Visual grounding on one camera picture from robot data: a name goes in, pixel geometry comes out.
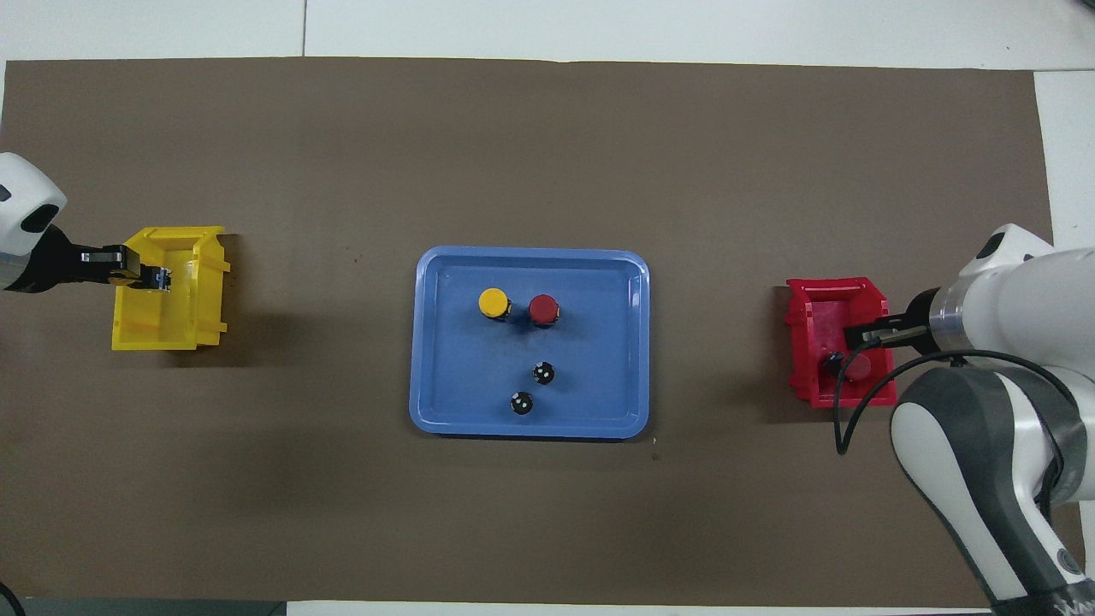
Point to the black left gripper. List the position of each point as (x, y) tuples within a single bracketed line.
[(60, 261)]

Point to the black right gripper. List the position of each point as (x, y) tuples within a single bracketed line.
[(922, 321)]

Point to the red push button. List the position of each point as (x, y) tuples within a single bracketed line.
[(542, 308), (858, 366)]

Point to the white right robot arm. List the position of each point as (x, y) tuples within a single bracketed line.
[(1026, 291)]

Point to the red plastic bin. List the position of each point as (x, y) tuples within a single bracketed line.
[(800, 342)]

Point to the yellow plastic bin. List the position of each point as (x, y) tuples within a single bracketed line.
[(192, 308)]

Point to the small black cylinder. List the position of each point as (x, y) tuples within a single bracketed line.
[(543, 373), (522, 403)]

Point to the blue plastic tray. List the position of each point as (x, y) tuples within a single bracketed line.
[(462, 376)]

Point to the brown table mat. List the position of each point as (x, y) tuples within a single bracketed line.
[(547, 154)]

